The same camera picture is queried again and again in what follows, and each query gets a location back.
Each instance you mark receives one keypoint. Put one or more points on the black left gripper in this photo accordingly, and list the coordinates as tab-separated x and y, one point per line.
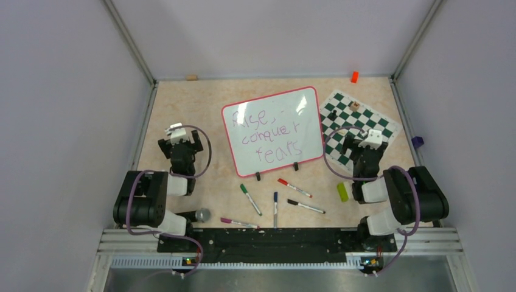
196	146

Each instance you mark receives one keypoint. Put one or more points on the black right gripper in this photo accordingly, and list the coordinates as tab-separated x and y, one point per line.
353	143

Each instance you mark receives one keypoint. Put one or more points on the purple cap whiteboard marker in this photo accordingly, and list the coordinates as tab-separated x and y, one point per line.
247	225

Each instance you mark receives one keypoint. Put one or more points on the pink framed whiteboard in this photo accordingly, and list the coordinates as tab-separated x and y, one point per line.
275	131

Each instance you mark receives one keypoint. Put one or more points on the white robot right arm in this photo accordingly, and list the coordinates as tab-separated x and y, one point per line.
413	195

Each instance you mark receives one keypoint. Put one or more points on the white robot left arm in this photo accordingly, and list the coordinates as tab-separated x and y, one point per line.
144	196

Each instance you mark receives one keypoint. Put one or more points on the green cap whiteboard marker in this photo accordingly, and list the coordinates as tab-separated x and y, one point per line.
251	200

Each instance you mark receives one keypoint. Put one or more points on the black cap whiteboard marker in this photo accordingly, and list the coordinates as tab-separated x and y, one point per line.
295	203

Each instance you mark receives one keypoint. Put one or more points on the red cap whiteboard marker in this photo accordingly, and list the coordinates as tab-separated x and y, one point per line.
284	182

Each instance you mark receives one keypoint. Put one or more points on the blue cap whiteboard marker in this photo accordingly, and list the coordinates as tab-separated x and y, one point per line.
275	213

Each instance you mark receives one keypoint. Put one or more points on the white chess piece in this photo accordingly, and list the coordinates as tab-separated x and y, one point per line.
343	132

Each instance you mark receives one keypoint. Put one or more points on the green white toy brick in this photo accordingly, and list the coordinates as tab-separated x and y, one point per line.
344	191

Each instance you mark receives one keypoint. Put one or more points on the green white chessboard mat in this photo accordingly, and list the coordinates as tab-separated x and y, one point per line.
366	118

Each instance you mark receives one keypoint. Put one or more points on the wooden cube on chessboard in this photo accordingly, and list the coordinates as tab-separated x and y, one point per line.
354	106

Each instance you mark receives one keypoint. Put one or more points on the black chess piece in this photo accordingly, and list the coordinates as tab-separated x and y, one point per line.
332	115

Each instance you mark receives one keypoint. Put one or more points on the purple block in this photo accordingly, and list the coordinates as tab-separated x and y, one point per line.
417	142

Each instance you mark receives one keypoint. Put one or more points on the black grey microphone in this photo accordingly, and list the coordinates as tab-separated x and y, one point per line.
202	215

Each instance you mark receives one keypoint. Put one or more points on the wooden cork piece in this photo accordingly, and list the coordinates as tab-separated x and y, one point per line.
192	77

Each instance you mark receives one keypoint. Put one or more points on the orange block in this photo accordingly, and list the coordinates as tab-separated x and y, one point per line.
355	76

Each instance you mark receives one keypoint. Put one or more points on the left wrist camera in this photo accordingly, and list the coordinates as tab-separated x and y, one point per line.
176	133

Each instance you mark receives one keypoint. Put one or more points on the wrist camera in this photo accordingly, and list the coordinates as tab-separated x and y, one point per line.
373	140
176	133

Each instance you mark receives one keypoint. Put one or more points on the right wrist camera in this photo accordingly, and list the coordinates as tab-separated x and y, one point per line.
373	140

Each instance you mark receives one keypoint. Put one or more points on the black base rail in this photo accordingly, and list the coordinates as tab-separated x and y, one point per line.
267	248

